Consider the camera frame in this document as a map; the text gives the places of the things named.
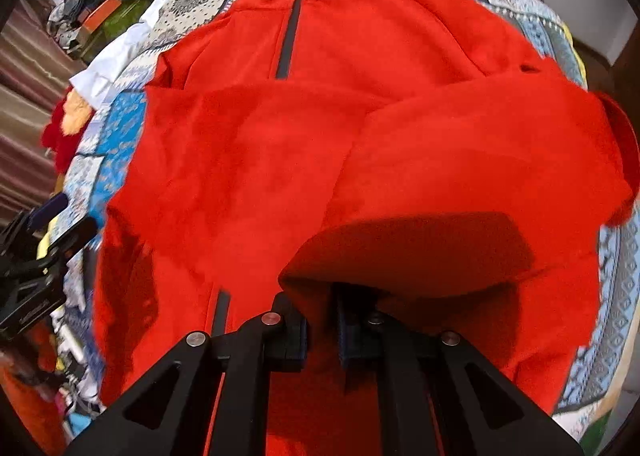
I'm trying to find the red zip jacket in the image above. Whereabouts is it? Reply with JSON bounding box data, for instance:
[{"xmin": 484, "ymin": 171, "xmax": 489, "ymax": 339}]
[{"xmin": 93, "ymin": 0, "xmax": 639, "ymax": 455}]

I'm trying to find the red and orange plush toy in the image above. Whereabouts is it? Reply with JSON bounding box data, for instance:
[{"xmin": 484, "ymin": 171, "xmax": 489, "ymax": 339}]
[{"xmin": 41, "ymin": 86, "xmax": 96, "ymax": 175}]

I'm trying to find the white cloth on bed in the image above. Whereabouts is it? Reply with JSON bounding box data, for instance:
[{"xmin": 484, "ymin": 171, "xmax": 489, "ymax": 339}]
[{"xmin": 70, "ymin": 0, "xmax": 168, "ymax": 110}]

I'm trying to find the pile of clutter with boxes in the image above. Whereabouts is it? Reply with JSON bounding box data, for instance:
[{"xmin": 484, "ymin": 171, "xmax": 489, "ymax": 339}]
[{"xmin": 47, "ymin": 0, "xmax": 153, "ymax": 64}]

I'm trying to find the blue patchwork bed cover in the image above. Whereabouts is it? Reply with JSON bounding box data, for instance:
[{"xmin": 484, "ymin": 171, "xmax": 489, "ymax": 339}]
[{"xmin": 55, "ymin": 0, "xmax": 639, "ymax": 441}]

